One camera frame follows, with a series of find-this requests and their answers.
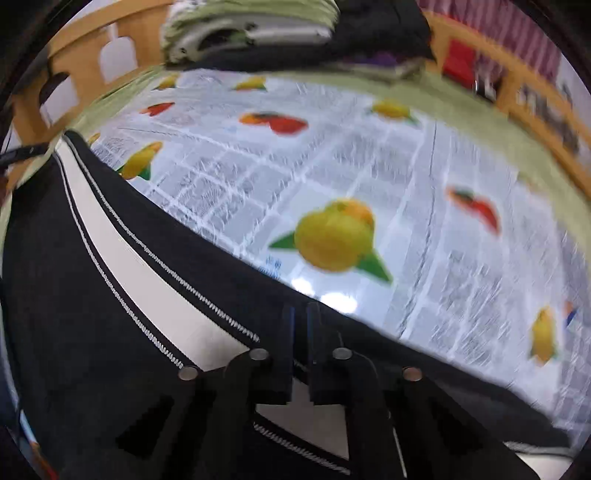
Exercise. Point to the pile of black clothing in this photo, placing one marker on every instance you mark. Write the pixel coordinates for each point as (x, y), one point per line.
(378, 32)

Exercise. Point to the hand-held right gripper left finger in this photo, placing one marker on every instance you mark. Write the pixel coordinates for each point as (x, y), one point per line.
(290, 332)

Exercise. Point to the black pants with white stripe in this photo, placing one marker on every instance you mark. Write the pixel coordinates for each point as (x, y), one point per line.
(69, 300)

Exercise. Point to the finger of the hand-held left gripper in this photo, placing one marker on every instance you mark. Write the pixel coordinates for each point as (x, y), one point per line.
(23, 153)

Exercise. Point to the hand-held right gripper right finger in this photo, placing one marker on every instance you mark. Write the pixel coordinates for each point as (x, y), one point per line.
(314, 332)

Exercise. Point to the red chair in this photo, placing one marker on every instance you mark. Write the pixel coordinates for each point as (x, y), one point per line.
(459, 62)

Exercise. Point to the folded floral quilt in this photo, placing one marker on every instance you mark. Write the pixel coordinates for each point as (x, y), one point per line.
(254, 32)

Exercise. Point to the red striped curtain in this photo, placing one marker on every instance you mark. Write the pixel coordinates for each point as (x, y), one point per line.
(508, 32)

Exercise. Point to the purple cloth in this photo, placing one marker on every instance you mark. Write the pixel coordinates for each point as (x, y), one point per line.
(383, 59)

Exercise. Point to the fruit print plastic tablecloth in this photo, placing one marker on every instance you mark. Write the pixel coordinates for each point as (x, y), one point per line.
(323, 161)

